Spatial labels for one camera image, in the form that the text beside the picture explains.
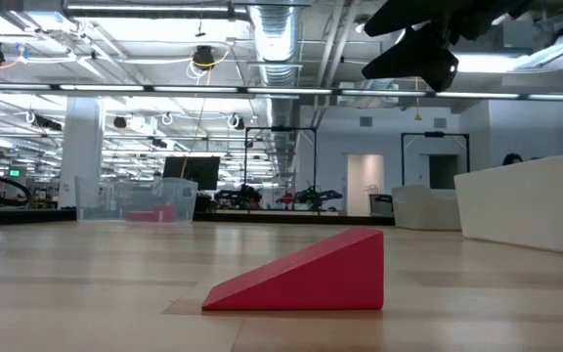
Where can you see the red rectangular block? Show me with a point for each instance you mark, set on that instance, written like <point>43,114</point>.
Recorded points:
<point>137,217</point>

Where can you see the silver ventilation duct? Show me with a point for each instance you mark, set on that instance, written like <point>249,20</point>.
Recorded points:
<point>275,39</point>

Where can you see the red wedge block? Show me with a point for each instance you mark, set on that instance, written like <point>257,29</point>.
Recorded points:
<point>335,278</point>

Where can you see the person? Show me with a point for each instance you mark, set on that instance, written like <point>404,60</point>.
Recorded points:
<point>512,159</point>

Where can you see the black background robot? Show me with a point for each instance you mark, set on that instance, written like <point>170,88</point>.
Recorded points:
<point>247,195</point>
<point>318,195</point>

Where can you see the green exit sign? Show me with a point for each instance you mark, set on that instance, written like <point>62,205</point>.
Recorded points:
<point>14,172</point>

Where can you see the red cube block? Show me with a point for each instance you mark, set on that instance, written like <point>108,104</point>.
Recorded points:
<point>165,214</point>

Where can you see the dark office chair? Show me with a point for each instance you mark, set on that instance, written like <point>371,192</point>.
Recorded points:
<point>381,205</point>

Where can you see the white column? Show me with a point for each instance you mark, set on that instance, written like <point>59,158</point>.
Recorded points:
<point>81,146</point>

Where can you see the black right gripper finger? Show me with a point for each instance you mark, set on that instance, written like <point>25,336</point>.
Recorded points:
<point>423,58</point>
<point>408,17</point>

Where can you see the black monitor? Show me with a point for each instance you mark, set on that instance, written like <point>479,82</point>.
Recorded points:
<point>198,171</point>

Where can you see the black rig frame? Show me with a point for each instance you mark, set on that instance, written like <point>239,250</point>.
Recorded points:
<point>281,128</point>
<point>433,134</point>

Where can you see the clear plastic bin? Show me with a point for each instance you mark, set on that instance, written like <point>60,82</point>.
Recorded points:
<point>174,193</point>

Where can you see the black aluminium table frame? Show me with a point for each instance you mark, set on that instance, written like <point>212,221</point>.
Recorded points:
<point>286,219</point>

